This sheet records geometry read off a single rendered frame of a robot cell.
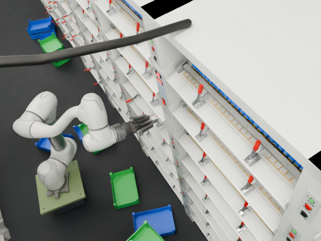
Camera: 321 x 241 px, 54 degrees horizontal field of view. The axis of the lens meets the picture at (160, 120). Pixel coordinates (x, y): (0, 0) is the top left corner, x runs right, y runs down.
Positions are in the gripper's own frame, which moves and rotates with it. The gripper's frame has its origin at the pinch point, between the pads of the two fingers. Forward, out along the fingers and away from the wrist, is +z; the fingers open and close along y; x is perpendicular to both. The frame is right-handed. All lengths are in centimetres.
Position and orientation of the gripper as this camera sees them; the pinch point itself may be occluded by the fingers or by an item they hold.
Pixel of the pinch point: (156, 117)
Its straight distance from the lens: 173.7
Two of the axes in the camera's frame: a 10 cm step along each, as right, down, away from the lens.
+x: 0.5, -7.0, -7.2
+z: 8.6, -3.3, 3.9
